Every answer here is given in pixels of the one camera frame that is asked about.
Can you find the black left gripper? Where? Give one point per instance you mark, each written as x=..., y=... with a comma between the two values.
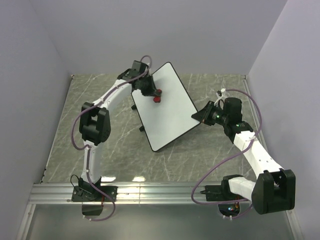
x=151, y=92

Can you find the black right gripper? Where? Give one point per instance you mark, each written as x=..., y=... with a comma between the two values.
x=203, y=115

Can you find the aluminium mounting rail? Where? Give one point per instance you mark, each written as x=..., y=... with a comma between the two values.
x=128, y=193

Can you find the red black whiteboard eraser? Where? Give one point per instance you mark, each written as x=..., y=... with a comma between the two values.
x=157, y=99

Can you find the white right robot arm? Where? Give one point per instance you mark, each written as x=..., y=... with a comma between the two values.
x=274, y=189

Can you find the white whiteboard black frame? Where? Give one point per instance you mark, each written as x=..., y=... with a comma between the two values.
x=171, y=118

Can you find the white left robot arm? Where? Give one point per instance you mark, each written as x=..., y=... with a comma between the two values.
x=95, y=125

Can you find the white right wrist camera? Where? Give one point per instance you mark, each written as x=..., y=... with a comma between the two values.
x=221, y=96

